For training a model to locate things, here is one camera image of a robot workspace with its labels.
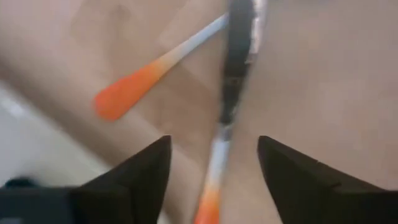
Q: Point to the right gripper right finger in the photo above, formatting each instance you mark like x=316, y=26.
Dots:
x=304, y=199

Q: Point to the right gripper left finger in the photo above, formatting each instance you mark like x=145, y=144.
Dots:
x=133, y=193

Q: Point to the beige plastic tray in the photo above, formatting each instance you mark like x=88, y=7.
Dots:
x=25, y=140

